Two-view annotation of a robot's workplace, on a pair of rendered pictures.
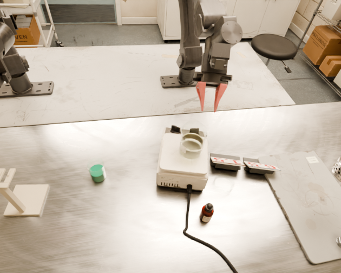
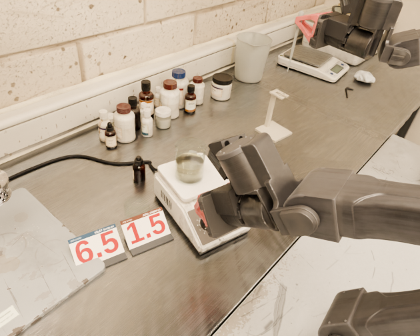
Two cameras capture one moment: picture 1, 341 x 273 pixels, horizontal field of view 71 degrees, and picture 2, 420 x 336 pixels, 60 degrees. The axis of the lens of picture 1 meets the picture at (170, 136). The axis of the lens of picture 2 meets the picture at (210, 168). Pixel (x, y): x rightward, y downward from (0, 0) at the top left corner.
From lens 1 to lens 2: 94 cm
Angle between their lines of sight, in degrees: 86
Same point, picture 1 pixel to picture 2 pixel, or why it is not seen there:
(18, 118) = (379, 166)
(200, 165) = (168, 169)
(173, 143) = (211, 175)
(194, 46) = (357, 308)
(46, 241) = (233, 124)
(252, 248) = (85, 177)
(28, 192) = (278, 133)
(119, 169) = not seen: hidden behind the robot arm
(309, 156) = (10, 322)
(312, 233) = (20, 209)
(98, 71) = not seen: outside the picture
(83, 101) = not seen: hidden behind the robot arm
